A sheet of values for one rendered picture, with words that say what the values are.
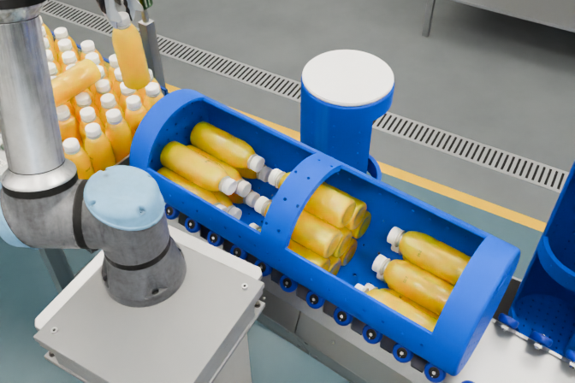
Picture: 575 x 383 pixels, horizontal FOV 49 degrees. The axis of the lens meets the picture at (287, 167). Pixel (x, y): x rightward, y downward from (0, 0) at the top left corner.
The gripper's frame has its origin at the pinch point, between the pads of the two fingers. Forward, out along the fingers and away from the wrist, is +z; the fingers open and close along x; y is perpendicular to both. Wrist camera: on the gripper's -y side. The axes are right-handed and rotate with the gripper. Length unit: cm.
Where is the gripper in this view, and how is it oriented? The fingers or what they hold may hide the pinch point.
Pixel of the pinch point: (121, 18)
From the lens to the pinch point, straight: 160.3
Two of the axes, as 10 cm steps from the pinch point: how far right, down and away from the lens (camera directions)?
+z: 0.0, 6.6, 7.5
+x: 6.8, -5.5, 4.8
